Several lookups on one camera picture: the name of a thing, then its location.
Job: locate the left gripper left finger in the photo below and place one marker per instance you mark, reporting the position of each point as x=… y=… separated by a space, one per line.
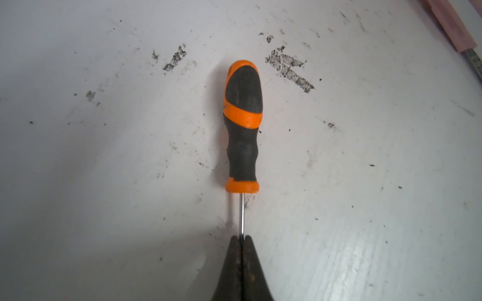
x=229 y=286

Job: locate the pink handled brush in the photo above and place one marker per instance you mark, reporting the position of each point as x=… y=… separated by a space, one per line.
x=457 y=33

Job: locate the orange black screwdriver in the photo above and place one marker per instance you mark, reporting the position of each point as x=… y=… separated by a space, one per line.
x=242 y=114

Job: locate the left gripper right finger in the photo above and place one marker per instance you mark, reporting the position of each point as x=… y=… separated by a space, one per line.
x=254 y=284

